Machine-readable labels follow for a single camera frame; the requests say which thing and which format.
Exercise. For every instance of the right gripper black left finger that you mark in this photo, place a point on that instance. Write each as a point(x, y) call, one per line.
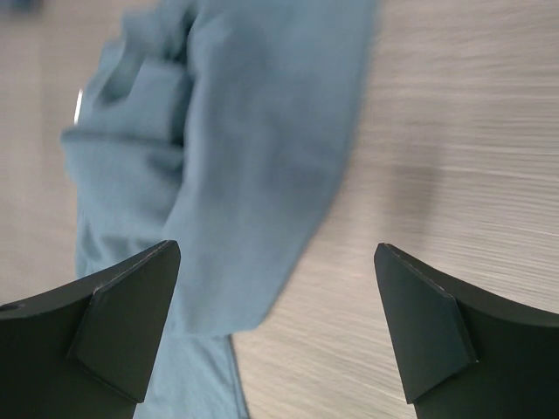
point(86, 350)

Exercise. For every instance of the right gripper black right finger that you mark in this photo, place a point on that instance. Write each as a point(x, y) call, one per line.
point(463, 352)

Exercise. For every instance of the grey-blue t-shirt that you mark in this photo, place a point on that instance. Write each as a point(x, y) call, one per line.
point(224, 126)

